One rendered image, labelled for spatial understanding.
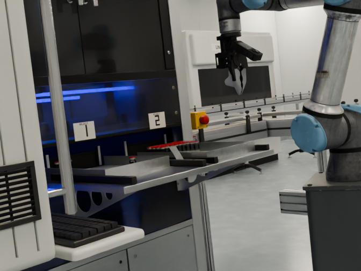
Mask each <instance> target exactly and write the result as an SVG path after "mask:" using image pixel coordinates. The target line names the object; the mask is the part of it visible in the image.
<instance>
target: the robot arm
mask: <svg viewBox="0 0 361 271"><path fill-rule="evenodd" d="M216 4H217V10H218V20H219V30H220V33H221V35H220V36H218V37H216V40H217V41H220V47H221V53H217V54H215V61H216V68H217V69H218V68H219V69H226V68H228V69H229V71H228V74H229V77H228V78H227V79H225V85H227V86H230V87H234V88H235V90H236V92H237V93H238V95H241V94H242V93H243V89H244V87H245V84H246V80H247V77H248V63H247V58H249V59H250V60H252V61H259V60H261V58H262V56H263V53H261V52H260V51H258V50H256V49H254V48H252V47H251V46H249V45H247V44H245V43H244V42H242V41H240V40H237V37H241V20H240V13H242V12H246V11H251V10H254V11H286V10H288V9H295V8H304V7H310V6H319V5H323V10H324V11H325V13H326V14H327V19H326V24H325V28H324V33H323V38H322V43H321V48H320V53H319V58H318V61H317V66H316V72H315V76H314V82H313V86H312V92H311V96H310V99H309V100H307V101H305V102H304V104H303V107H302V112H301V114H299V115H297V116H296V117H295V118H294V119H293V120H292V123H291V136H292V139H293V140H294V142H295V144H296V145H297V146H298V147H299V148H300V149H301V150H303V151H305V152H308V153H313V152H322V151H324V150H327V149H329V160H328V164H327V169H326V180H328V181H333V182H356V181H361V105H359V104H340V102H341V98H342V93H343V89H344V84H345V79H346V75H347V72H348V68H349V63H350V58H351V54H352V49H353V45H354V42H355V37H356V33H357V28H358V24H359V21H360V20H361V0H216ZM217 58H218V64H219V65H218V64H217ZM238 67H240V69H239V68H238Z"/></svg>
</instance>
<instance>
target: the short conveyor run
mask: <svg viewBox="0 0 361 271"><path fill-rule="evenodd" d="M245 113H246V114H247V115H245V116H238V117H232V118H229V117H227V115H228V112H225V113H224V114H225V115H226V116H225V118H224V119H219V120H212V121H209V123H208V124H207V125H208V127H209V126H214V125H221V124H225V125H224V126H218V127H213V128H208V129H198V130H197V131H192V133H193V136H196V140H199V142H226V141H254V140H259V139H263V138H268V129H267V123H266V120H263V121H259V122H251V121H250V119H255V118H260V117H261V114H256V115H249V114H248V113H249V110H246V111H245ZM243 120H246V122H242V123H236V124H229V123H233V122H239V121H243Z"/></svg>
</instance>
